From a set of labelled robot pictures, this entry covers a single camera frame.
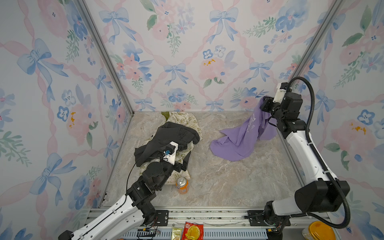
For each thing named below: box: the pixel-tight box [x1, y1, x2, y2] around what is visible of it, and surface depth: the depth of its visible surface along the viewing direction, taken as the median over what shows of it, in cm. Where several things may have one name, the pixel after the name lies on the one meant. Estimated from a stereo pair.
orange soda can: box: [176, 176, 189, 195], surface depth 76 cm
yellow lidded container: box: [302, 221, 336, 240], surface depth 63 cm
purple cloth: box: [210, 97, 278, 162], surface depth 99 cm
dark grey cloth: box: [133, 121, 200, 167], surface depth 97 cm
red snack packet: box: [182, 221, 205, 240], surface depth 71 cm
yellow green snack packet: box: [171, 227, 183, 240], surface depth 70 cm
